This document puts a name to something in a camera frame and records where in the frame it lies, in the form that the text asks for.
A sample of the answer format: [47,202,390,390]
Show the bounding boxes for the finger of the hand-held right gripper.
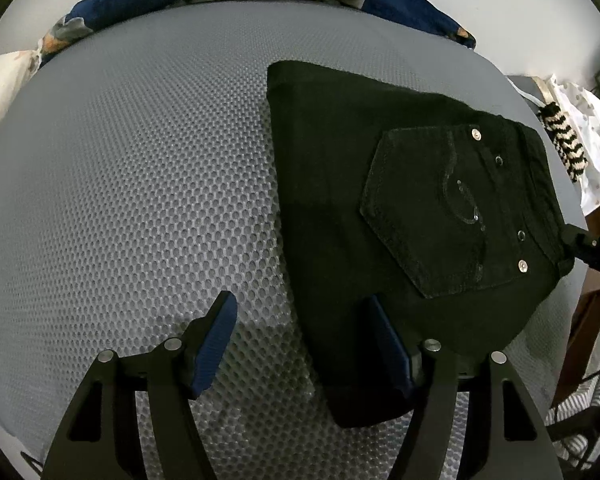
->
[559,225,600,281]

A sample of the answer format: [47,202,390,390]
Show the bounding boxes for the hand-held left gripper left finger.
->
[42,290,239,480]

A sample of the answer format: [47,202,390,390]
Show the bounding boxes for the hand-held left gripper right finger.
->
[362,295,565,480]

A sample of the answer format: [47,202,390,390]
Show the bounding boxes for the black pants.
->
[266,60,576,428]

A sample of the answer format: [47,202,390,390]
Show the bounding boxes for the brown wooden furniture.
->
[555,280,600,403]

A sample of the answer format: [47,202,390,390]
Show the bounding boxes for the black and cream striped knit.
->
[536,102,589,183]

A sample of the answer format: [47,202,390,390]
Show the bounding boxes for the white dotted cloth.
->
[545,74,600,216]

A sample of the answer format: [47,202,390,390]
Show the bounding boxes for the grey striped cloth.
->
[545,372,600,467]

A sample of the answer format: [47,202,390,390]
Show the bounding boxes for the grey honeycomb mesh mat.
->
[0,0,588,480]

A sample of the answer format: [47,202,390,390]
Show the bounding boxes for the white floral cloth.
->
[0,50,43,161]

